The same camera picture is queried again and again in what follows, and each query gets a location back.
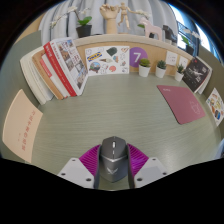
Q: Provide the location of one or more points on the purple round number sticker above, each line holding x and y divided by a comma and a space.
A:
137, 55

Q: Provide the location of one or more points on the white book behind black book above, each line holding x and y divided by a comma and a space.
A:
208, 81

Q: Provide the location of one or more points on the wooden artist mannequin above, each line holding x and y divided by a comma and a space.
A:
124, 13

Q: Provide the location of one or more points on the red-spined white book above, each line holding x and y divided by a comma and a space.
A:
58, 70

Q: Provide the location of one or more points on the pink horse figurine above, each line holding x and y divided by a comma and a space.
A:
152, 29

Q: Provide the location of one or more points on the cork-brown book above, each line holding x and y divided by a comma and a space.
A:
46, 76

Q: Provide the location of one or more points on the white orchid in black pot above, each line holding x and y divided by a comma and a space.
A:
84, 30
189, 49

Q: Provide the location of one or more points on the black horse figurine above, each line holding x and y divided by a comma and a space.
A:
169, 35

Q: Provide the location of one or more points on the beige book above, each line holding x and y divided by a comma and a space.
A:
21, 125

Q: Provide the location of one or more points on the dark grey computer mouse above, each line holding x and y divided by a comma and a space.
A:
114, 160

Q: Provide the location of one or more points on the colourful sticker card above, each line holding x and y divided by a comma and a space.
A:
216, 106

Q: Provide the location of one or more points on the black-cover book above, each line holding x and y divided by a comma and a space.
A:
196, 74

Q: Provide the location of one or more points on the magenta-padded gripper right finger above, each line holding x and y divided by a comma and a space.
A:
150, 170

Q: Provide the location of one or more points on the white illustrated sticker sheet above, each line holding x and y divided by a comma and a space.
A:
106, 60

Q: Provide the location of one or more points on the pink mouse pad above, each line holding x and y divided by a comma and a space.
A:
181, 103

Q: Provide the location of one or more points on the wooden hand model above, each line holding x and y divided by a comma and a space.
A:
109, 18

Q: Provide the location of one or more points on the white orchid plant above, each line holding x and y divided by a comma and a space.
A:
144, 15

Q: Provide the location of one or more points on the photo-cover magazine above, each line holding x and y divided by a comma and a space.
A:
75, 63

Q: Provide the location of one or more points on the grey curtain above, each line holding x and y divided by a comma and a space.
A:
96, 13

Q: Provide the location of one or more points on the wooden desk back shelf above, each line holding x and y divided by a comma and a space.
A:
156, 50

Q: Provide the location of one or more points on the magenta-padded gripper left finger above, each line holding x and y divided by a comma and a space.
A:
75, 171

